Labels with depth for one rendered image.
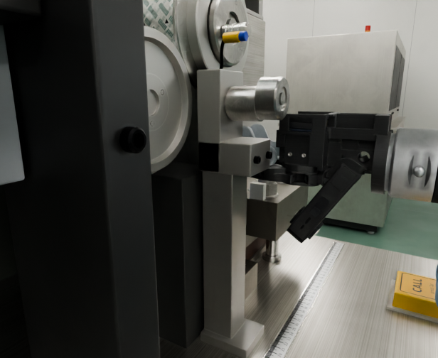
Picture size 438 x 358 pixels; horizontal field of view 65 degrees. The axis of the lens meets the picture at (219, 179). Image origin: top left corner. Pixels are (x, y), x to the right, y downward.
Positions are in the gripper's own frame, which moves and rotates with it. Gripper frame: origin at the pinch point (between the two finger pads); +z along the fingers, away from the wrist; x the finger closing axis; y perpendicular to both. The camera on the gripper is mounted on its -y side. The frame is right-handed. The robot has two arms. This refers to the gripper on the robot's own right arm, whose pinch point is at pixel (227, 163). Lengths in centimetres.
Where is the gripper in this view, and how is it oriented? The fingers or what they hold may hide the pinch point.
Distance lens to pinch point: 47.4
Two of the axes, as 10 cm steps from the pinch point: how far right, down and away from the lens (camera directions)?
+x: -5.0, 2.1, -8.4
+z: -8.6, -1.2, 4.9
